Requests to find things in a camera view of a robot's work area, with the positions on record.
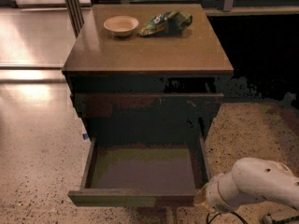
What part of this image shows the black floor cable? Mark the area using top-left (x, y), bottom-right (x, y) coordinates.
top-left (206, 211), bottom-right (249, 224)

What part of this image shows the top drawer front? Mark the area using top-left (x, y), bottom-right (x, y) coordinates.
top-left (71, 93), bottom-right (224, 118)

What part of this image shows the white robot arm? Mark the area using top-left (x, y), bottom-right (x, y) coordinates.
top-left (193, 157), bottom-right (299, 213)

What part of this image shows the blue tape piece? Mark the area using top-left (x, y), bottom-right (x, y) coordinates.
top-left (82, 133), bottom-right (89, 140)

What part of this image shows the drawer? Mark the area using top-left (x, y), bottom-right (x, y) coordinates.
top-left (71, 93), bottom-right (224, 118)
top-left (68, 137), bottom-right (209, 208)

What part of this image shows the metal window frame post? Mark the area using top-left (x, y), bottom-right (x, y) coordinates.
top-left (65, 0), bottom-right (84, 36)

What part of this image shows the white power strip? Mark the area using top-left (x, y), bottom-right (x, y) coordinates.
top-left (262, 213), bottom-right (299, 224)

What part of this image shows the dark wooden drawer cabinet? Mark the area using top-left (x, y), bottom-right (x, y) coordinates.
top-left (63, 4), bottom-right (234, 145)

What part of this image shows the green chip bag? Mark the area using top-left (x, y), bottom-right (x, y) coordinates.
top-left (138, 10), bottom-right (192, 37)

